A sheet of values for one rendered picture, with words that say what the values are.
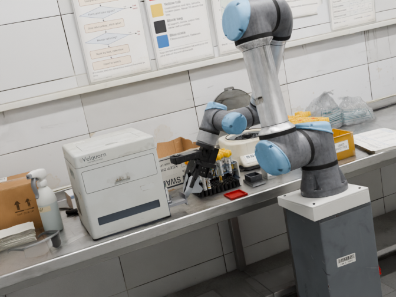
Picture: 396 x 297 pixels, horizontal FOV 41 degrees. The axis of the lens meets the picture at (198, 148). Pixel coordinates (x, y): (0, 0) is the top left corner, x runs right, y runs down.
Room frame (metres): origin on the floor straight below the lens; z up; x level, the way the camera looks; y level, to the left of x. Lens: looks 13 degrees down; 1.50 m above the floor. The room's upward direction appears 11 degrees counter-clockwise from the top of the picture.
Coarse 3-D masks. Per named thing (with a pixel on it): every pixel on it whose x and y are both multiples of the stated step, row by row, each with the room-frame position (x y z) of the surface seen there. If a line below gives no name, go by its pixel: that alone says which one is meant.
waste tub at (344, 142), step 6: (336, 132) 2.15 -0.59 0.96; (342, 132) 2.11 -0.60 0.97; (348, 132) 2.07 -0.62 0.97; (336, 138) 2.02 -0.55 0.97; (342, 138) 2.03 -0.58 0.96; (348, 138) 2.04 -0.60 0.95; (336, 144) 2.02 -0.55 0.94; (342, 144) 2.03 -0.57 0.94; (348, 144) 2.04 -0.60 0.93; (354, 144) 2.05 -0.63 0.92; (336, 150) 2.02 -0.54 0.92; (342, 150) 2.03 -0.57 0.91; (348, 150) 2.04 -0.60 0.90; (354, 150) 2.05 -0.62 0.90; (342, 156) 2.03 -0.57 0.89; (348, 156) 2.04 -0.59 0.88
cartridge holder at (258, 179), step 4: (252, 172) 1.97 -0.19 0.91; (256, 172) 1.96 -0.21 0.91; (248, 176) 1.93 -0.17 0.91; (252, 176) 1.97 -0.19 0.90; (256, 176) 1.92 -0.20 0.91; (260, 176) 1.93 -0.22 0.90; (244, 180) 1.97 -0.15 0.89; (248, 180) 1.94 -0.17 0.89; (252, 180) 1.91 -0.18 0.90; (256, 180) 1.92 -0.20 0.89; (260, 180) 1.92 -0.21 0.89; (264, 180) 1.91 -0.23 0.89; (252, 184) 1.90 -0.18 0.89; (256, 184) 1.90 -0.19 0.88
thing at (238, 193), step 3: (231, 192) 1.87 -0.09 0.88; (234, 192) 1.87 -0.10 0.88; (237, 192) 1.87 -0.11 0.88; (240, 192) 1.86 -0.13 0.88; (243, 192) 1.84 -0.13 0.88; (225, 195) 1.85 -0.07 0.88; (228, 195) 1.85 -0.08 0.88; (231, 195) 1.85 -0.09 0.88; (234, 195) 1.84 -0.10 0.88; (237, 195) 1.83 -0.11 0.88; (240, 195) 1.81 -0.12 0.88; (243, 195) 1.82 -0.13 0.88; (246, 195) 1.82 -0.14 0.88; (228, 198) 1.82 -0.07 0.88; (231, 198) 1.80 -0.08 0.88; (234, 198) 1.80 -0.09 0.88
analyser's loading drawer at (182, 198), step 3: (180, 192) 1.82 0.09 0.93; (180, 195) 1.83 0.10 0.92; (183, 195) 1.80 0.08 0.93; (186, 195) 1.78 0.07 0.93; (171, 198) 1.83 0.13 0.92; (174, 198) 1.83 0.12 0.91; (177, 198) 1.82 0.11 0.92; (180, 198) 1.81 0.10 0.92; (183, 198) 1.80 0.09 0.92; (186, 198) 1.78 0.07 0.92; (171, 201) 1.77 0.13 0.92; (174, 201) 1.79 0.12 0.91; (177, 201) 1.78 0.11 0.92; (180, 201) 1.78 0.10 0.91; (183, 201) 1.78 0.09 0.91; (186, 201) 1.78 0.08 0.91; (171, 204) 1.76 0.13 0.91; (174, 204) 1.77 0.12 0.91; (177, 204) 1.78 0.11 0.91
